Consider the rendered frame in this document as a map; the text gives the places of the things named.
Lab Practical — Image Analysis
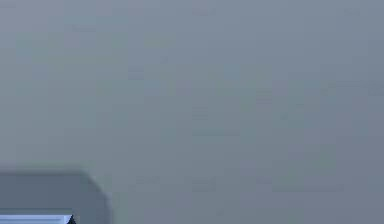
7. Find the white table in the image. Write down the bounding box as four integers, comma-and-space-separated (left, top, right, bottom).
0, 209, 78, 224

